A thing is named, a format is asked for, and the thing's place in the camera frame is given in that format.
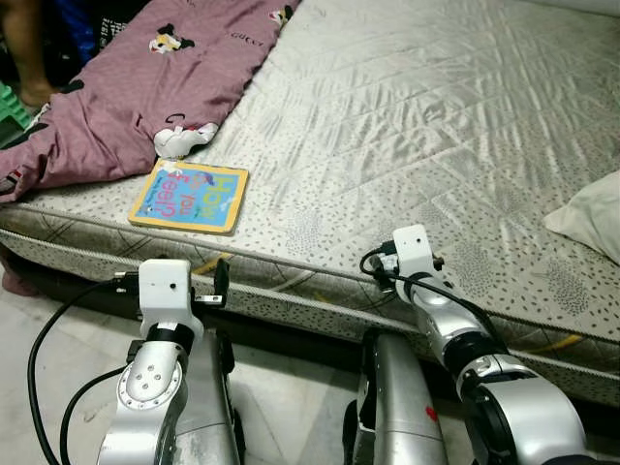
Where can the silver robot leg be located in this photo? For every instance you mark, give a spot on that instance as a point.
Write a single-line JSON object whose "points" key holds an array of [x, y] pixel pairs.
{"points": [[397, 407], [208, 407]]}

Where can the white pillow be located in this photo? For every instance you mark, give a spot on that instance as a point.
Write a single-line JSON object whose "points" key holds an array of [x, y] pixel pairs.
{"points": [[591, 218]]}

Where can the colourful children's board book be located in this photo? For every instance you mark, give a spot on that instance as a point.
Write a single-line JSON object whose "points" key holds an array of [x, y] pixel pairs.
{"points": [[189, 197]]}

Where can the silver left robot leg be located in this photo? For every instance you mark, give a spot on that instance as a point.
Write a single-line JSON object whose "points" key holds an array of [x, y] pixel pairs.
{"points": [[208, 407]]}

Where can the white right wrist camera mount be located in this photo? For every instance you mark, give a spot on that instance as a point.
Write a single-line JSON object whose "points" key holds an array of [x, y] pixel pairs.
{"points": [[415, 250]]}

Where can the purple cartoon print blanket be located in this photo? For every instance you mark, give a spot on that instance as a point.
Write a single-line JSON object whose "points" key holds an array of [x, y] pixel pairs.
{"points": [[126, 97]]}

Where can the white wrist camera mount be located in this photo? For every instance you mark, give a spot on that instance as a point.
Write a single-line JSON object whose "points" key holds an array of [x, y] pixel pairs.
{"points": [[165, 291], [415, 250]]}

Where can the silver right robot leg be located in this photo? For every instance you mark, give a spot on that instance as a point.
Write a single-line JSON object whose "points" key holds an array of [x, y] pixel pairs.
{"points": [[397, 407]]}

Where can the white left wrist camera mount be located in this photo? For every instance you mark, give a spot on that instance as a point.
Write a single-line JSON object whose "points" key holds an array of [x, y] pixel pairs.
{"points": [[165, 291]]}

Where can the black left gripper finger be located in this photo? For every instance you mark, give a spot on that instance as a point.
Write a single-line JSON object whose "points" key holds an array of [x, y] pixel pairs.
{"points": [[222, 281]]}

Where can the white quilted mattress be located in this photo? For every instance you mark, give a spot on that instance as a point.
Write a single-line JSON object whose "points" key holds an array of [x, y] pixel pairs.
{"points": [[407, 126]]}

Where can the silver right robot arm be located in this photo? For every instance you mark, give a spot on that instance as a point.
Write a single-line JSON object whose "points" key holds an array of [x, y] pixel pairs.
{"points": [[523, 407]]}

